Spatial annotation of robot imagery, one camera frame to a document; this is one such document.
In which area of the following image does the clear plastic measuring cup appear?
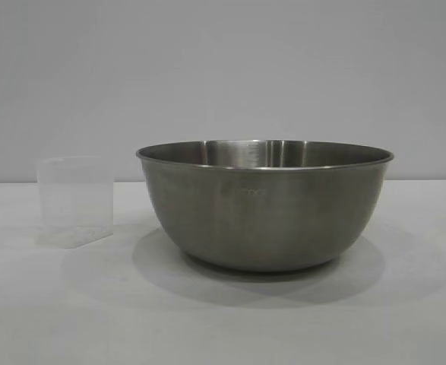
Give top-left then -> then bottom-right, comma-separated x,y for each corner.
35,155 -> 114,249

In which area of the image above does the stainless steel mixing bowl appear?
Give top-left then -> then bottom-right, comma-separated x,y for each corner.
134,139 -> 395,273

